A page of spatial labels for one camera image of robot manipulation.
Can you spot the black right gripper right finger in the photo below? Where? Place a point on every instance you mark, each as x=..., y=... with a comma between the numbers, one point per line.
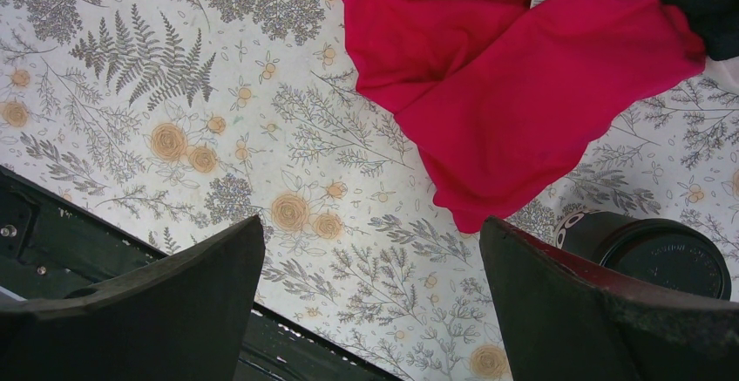
x=565, y=318

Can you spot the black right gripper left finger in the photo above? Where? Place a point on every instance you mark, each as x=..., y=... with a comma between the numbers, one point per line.
x=180, y=318

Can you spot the black plastic cup lid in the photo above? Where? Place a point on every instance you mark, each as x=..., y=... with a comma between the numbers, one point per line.
x=670, y=255

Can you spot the black paper coffee cup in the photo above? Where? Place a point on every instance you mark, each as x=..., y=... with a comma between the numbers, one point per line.
x=587, y=233

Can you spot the floral table mat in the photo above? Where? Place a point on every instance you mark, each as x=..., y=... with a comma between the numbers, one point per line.
x=172, y=119

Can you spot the red cloth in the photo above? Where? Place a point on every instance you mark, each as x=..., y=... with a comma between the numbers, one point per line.
x=502, y=97

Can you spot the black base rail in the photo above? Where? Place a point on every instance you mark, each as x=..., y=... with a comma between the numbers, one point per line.
x=50, y=248

